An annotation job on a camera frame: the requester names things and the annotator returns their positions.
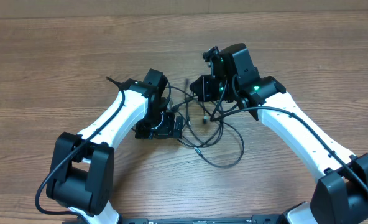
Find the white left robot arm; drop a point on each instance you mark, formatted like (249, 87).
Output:
(82, 166)

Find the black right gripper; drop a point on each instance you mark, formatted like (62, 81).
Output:
(204, 88)

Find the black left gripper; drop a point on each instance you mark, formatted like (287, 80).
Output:
(167, 131)

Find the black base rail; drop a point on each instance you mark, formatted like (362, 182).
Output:
(218, 219)

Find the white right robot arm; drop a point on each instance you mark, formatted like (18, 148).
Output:
(341, 192)

